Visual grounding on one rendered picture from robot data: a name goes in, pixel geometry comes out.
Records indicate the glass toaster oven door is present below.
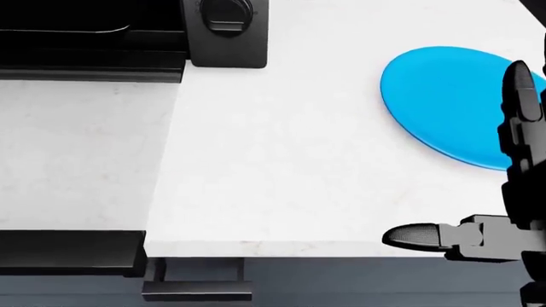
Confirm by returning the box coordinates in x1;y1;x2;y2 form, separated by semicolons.
0;78;185;279

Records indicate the black toaster oven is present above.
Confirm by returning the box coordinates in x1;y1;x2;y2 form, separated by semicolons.
0;0;270;84

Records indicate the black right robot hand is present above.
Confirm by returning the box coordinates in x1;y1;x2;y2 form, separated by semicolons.
381;59;546;307

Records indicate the round blue plate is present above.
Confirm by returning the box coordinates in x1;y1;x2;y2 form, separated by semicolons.
380;46;546;171

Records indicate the black drawer handle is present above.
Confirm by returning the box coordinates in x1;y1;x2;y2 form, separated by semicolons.
141;257;253;304

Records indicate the black toaster oven knob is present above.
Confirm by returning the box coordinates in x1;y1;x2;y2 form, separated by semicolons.
199;0;253;35

